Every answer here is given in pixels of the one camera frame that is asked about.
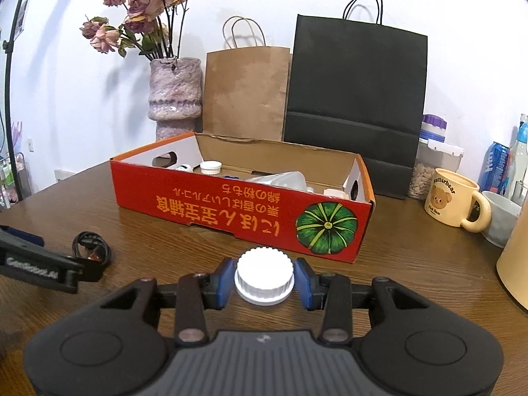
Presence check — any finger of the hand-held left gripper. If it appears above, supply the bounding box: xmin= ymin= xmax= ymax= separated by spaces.
xmin=0 ymin=233 xmax=102 ymax=283
xmin=0 ymin=225 xmax=45 ymax=249

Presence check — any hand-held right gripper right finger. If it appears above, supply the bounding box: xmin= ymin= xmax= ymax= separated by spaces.
xmin=293 ymin=257 xmax=430 ymax=346

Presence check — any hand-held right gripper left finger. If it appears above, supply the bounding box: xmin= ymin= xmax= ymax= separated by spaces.
xmin=101 ymin=257 xmax=237 ymax=346

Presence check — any small black cable coil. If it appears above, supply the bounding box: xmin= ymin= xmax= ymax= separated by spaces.
xmin=71 ymin=231 xmax=113 ymax=265

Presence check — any ridged white bottle cap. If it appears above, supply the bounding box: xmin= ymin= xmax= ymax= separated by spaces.
xmin=234 ymin=247 xmax=295 ymax=307

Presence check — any red cardboard box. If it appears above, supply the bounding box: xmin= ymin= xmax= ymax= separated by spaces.
xmin=110 ymin=132 xmax=377 ymax=265

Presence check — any clear plastic pouch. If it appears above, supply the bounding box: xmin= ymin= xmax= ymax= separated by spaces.
xmin=243 ymin=171 xmax=314 ymax=192

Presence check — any clear acrylic organizer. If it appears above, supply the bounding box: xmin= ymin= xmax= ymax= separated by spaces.
xmin=0 ymin=152 xmax=34 ymax=211

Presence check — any clear seed container white lid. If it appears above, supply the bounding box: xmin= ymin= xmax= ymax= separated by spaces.
xmin=408 ymin=138 xmax=465 ymax=201

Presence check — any yellow bear mug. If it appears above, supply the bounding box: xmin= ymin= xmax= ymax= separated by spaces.
xmin=424 ymin=168 xmax=492 ymax=232

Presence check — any black light stand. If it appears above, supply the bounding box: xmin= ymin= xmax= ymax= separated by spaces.
xmin=0 ymin=0 xmax=31 ymax=207

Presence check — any brown paper bag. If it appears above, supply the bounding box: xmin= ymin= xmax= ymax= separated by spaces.
xmin=203 ymin=16 xmax=291 ymax=142

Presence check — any mottled pink vase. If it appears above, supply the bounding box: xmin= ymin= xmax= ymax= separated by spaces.
xmin=148 ymin=57 xmax=204 ymax=141

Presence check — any black paper bag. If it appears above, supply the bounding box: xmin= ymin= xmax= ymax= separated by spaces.
xmin=283 ymin=0 xmax=430 ymax=201

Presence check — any purple lid jar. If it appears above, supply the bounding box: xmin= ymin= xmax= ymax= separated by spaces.
xmin=420 ymin=114 xmax=448 ymax=143

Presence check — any white bowl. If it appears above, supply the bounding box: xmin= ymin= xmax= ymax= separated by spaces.
xmin=480 ymin=191 xmax=522 ymax=248

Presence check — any cream thermos jug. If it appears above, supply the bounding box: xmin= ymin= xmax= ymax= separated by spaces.
xmin=496 ymin=210 xmax=528 ymax=314

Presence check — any blue drink can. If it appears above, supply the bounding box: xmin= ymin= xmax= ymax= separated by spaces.
xmin=478 ymin=141 xmax=512 ymax=196

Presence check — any clear soda bottle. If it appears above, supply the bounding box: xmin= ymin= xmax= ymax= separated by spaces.
xmin=505 ymin=113 xmax=528 ymax=211

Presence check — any dried rose bouquet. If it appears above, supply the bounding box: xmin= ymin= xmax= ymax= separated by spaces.
xmin=80 ymin=0 xmax=191 ymax=60

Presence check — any wall picture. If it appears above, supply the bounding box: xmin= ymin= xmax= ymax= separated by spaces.
xmin=12 ymin=0 xmax=34 ymax=40

